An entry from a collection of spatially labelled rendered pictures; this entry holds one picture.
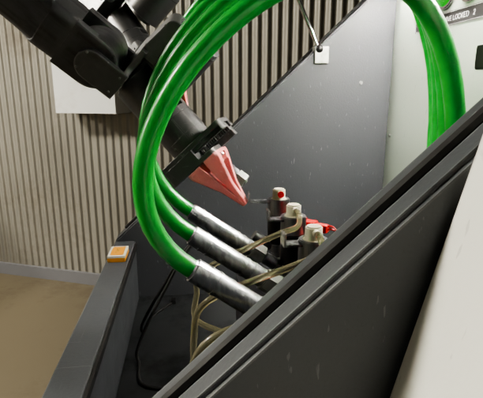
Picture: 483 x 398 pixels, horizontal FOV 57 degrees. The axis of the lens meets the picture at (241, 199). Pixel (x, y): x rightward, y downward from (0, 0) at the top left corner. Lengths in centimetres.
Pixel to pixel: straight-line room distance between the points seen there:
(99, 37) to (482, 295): 45
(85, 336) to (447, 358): 45
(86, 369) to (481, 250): 42
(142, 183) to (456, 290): 19
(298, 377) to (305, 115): 69
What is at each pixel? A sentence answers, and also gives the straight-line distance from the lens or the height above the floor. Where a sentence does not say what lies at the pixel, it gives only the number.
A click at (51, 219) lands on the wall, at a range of 315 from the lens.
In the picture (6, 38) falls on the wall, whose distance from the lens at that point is 318.
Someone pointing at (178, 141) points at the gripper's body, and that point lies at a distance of 54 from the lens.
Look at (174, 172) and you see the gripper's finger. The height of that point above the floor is 114.
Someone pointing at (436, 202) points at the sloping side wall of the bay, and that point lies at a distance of 23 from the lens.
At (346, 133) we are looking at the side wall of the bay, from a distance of 91.
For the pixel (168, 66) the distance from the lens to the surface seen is 37.
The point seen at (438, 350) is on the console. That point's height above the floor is 112.
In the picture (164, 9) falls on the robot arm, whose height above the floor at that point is 136.
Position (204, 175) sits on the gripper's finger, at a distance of 53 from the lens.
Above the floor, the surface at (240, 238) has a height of 108.
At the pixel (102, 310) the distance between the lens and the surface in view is 64.
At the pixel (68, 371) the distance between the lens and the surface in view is 53.
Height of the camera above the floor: 124
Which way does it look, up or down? 14 degrees down
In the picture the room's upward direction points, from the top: straight up
